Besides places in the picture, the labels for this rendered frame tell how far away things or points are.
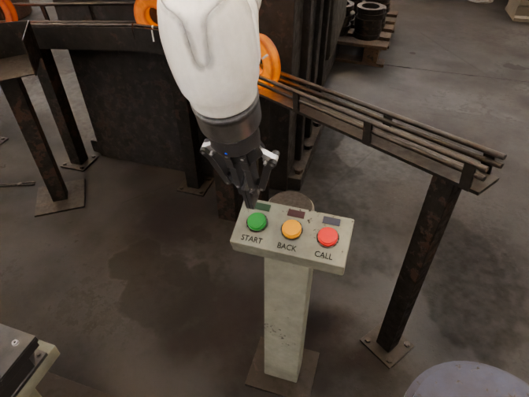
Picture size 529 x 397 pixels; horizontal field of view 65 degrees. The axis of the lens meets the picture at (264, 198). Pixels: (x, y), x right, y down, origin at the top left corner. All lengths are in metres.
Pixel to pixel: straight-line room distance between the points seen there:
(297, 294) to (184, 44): 0.65
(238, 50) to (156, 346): 1.12
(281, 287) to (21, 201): 1.43
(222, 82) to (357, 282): 1.19
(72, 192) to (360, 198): 1.29
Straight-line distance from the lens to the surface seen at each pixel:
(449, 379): 0.94
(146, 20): 1.63
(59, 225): 1.91
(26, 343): 1.03
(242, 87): 0.49
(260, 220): 0.86
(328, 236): 0.84
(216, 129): 0.54
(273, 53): 1.23
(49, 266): 1.76
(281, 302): 1.00
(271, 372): 1.32
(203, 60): 0.46
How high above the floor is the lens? 1.21
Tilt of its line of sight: 41 degrees down
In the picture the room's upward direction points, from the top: straight up
